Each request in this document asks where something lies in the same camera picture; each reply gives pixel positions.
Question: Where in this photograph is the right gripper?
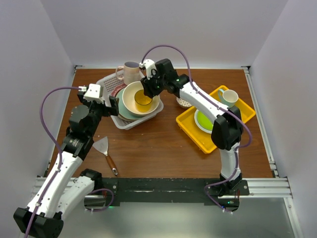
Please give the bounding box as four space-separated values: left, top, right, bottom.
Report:
141 69 167 99

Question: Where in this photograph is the pink polka dot plate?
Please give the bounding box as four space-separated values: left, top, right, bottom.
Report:
110 83 127 98

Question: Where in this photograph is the white plastic basket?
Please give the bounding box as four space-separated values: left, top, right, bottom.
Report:
97 71 163 130

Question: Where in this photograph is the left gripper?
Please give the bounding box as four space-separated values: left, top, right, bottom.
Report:
77 92 118 137

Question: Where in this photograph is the clear plastic scrap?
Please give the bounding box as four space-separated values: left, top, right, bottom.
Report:
93 136 108 156

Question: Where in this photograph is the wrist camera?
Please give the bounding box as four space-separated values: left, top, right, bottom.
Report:
78 83 104 104
139 59 157 80

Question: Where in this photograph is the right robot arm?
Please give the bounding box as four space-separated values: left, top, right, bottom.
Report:
139 59 247 195

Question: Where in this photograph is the yellow plastic tray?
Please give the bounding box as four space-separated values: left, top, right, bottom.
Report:
176 98 256 154

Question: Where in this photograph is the white ceramic bowl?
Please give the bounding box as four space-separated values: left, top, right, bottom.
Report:
122 81 161 116

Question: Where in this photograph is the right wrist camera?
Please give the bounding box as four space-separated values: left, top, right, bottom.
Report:
139 59 157 80

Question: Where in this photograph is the yellow mug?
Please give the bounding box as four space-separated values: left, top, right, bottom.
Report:
134 90 153 113

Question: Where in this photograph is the woven coaster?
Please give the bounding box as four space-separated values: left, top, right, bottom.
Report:
176 97 192 109

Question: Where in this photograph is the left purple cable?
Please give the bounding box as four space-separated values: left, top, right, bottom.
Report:
23 85 116 238

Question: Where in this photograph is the pale green bottom plate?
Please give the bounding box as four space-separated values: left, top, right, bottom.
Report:
116 89 141 121

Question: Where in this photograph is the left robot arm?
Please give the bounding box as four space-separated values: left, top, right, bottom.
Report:
13 93 119 238

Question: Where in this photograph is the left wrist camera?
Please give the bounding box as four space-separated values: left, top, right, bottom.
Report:
78 83 104 104

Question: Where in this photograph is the pink beige mug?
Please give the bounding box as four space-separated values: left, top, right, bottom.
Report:
115 61 141 85

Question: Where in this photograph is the green white bowl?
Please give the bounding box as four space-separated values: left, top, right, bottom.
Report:
194 110 213 134

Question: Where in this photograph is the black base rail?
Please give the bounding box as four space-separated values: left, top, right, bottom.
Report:
97 178 250 209

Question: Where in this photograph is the light blue mug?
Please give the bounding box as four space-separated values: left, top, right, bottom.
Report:
218 89 239 108

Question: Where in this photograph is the small metal utensil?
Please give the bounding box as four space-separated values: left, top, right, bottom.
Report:
105 155 118 176

